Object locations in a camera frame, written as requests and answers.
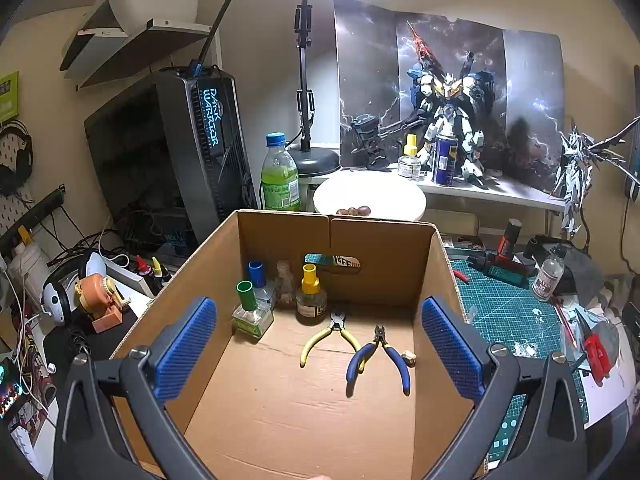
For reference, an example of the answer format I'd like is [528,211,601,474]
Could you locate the green cutting mat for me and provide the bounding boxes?
[442,252,588,471]

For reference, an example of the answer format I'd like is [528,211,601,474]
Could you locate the red black bottle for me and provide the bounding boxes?
[496,219,523,257]

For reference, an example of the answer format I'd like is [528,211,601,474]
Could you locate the long black antenna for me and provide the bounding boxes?
[187,0,244,78]

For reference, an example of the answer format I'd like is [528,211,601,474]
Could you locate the white plastic jug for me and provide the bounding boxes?
[9,227,51,311]

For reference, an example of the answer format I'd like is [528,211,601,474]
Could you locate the small clear glass bottle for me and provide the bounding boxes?
[275,260,297,309]

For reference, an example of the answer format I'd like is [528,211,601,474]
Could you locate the black computer tower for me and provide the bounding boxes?
[84,64,258,261]

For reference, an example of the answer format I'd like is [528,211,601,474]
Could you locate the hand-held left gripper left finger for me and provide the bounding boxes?
[54,296,221,480]

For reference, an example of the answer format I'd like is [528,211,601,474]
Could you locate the white headset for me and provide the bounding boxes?
[40,252,108,326]

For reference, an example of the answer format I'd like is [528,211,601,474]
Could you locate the small printed packet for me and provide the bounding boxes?
[442,232,487,254]

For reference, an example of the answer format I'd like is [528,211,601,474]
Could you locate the wooden wall shelf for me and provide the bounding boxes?
[60,24,213,89]

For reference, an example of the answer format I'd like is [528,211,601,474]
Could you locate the black power strip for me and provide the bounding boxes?
[0,185,66,256]

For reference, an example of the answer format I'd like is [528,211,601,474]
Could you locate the clear bottle black cap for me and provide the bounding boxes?
[531,255,566,302]

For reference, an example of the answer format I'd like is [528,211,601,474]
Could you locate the yellow handled pliers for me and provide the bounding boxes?
[299,308,363,368]

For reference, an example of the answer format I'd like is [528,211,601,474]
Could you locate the white printer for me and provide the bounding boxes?
[80,0,201,36]

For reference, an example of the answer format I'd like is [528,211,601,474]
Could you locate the yellow cap clear bottle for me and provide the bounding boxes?
[397,134,426,181]

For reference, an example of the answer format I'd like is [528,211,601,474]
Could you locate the green cap glass bottle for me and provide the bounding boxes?
[232,280,275,338]

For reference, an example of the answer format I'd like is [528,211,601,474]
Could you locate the white round plate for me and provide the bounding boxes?
[312,171,427,222]

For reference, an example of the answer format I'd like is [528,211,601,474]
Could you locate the blue handled pliers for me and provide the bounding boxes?
[345,325,413,397]

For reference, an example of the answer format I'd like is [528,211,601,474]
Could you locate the black desk lamp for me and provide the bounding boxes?
[289,0,377,178]

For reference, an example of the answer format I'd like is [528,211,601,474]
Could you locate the dark grey model cannon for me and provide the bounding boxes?
[350,114,393,171]

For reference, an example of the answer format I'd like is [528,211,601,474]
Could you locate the white shelf riser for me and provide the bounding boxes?
[300,165,568,211]

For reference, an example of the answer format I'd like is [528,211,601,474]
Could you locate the red handled nippers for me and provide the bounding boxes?
[575,310,613,378]

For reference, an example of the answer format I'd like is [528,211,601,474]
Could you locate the white flat box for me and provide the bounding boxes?
[102,260,161,297]

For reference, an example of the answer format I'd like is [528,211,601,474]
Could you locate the dark green tool holder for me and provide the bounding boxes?
[487,255,531,288]

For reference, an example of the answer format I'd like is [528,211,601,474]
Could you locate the white pegboard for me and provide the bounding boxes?
[0,120,66,243]

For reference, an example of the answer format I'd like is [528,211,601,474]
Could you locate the brown cardboard box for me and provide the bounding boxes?
[107,208,488,480]

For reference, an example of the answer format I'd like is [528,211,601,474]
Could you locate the yellow cap brown label bottle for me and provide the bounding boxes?
[295,263,327,322]

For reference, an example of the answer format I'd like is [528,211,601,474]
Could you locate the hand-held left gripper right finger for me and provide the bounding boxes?
[421,296,588,480]

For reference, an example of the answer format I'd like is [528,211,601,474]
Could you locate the blue cap glass bottle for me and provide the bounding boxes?
[248,260,277,306]

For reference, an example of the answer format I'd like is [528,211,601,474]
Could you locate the white winged robot model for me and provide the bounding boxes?
[547,115,640,241]

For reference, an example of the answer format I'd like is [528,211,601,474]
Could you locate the white blue robot model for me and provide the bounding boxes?
[382,22,501,190]

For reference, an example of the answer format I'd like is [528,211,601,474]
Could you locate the blue spray can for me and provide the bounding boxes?
[431,130,458,186]

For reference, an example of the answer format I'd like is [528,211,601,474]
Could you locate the green sign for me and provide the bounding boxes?
[0,71,20,123]

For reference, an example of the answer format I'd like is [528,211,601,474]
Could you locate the black headphones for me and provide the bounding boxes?
[0,122,33,196]

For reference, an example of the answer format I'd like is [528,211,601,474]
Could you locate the green soda bottle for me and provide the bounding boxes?
[261,132,302,212]

